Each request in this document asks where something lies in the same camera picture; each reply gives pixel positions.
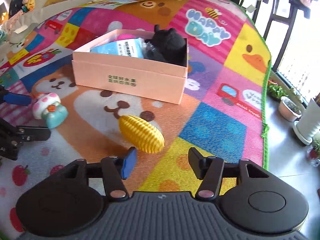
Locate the colourful cartoon play mat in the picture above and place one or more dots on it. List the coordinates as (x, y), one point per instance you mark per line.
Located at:
(215, 103)

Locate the pink cardboard box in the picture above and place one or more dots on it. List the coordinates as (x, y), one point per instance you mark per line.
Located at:
(141, 77)

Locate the white potted palm planter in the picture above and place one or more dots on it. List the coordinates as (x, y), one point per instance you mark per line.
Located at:
(308, 125)

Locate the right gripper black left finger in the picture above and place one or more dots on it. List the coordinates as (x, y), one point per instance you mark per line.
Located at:
(115, 170)

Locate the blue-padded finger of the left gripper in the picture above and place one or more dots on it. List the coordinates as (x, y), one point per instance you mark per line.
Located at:
(17, 99)

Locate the yellow corn toy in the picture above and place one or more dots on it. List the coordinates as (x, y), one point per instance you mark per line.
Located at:
(141, 134)

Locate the blue white snack bag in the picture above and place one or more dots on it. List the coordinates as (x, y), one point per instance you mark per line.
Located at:
(133, 47)

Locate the black plush toy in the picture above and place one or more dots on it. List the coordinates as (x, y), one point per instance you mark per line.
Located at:
(166, 46)

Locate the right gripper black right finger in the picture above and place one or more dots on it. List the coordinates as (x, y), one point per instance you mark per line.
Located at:
(209, 170)

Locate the mushroom house toy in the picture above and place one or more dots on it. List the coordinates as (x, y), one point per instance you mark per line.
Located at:
(48, 107)

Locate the small white flower pot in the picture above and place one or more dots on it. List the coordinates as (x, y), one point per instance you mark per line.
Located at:
(288, 109)

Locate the pink plastic heart strainer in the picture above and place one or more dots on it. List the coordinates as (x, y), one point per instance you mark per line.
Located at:
(125, 37)

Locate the yellow duck plush toy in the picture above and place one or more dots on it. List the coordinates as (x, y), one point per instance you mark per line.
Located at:
(28, 5)

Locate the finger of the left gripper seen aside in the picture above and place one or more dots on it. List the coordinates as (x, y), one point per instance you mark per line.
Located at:
(33, 133)

